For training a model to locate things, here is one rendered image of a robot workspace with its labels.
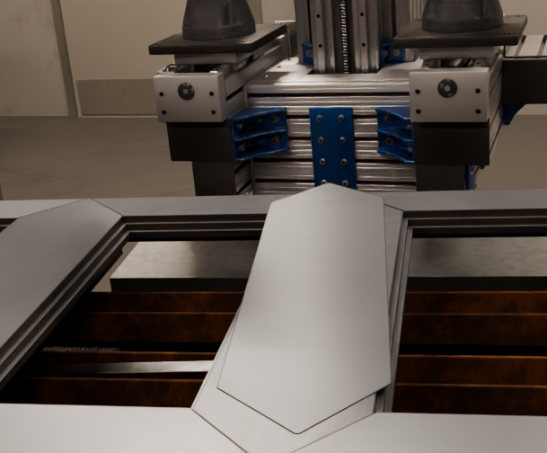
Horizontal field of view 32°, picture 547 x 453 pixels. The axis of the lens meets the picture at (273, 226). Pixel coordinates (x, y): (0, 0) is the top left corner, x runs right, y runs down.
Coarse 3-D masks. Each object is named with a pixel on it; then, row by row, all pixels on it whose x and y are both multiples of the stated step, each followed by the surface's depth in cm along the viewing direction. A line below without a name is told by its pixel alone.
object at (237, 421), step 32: (0, 224) 155; (128, 224) 150; (160, 224) 149; (192, 224) 148; (224, 224) 147; (256, 224) 146; (416, 224) 142; (448, 224) 141; (480, 224) 140; (512, 224) 139; (544, 224) 138; (96, 256) 138; (64, 288) 128; (32, 320) 119; (0, 352) 110; (32, 352) 116; (224, 352) 105; (0, 384) 107; (224, 416) 92; (256, 416) 92; (352, 416) 90; (256, 448) 87; (288, 448) 86
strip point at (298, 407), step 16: (304, 384) 97; (320, 384) 96; (336, 384) 96; (352, 384) 96; (368, 384) 96; (384, 384) 95; (240, 400) 95; (256, 400) 94; (272, 400) 94; (288, 400) 94; (304, 400) 94; (320, 400) 93; (336, 400) 93; (352, 400) 93; (272, 416) 91; (288, 416) 91; (304, 416) 91; (320, 416) 91
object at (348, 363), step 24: (240, 360) 102; (264, 360) 102; (288, 360) 102; (312, 360) 101; (336, 360) 101; (360, 360) 100; (384, 360) 100; (240, 384) 98; (264, 384) 97; (288, 384) 97
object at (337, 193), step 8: (304, 192) 154; (312, 192) 153; (320, 192) 153; (328, 192) 153; (336, 192) 152; (344, 192) 152; (352, 192) 152; (360, 192) 151; (280, 200) 151; (288, 200) 150; (296, 200) 150; (304, 200) 150; (312, 200) 150; (320, 200) 149
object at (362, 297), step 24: (264, 288) 120; (288, 288) 119; (312, 288) 119; (336, 288) 118; (360, 288) 117; (384, 288) 117; (240, 312) 114; (264, 312) 113; (288, 312) 113; (312, 312) 112; (336, 312) 112; (360, 312) 111
